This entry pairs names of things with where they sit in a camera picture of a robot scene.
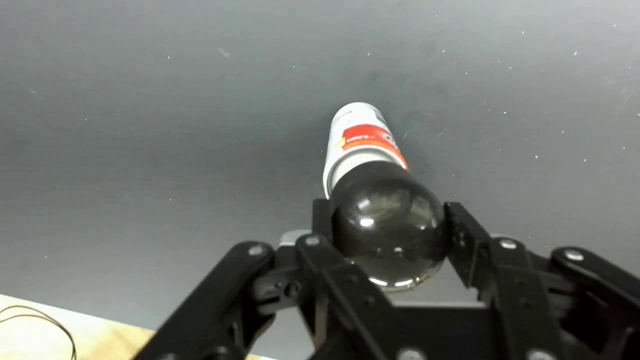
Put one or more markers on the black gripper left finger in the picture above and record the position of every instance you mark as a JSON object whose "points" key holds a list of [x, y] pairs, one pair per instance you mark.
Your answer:
{"points": [[320, 292]]}

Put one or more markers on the white red spray can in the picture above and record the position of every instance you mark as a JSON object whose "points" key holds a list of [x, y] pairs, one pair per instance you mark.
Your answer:
{"points": [[360, 142]]}

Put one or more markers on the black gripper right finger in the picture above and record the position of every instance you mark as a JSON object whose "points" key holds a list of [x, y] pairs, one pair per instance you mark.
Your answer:
{"points": [[533, 300]]}

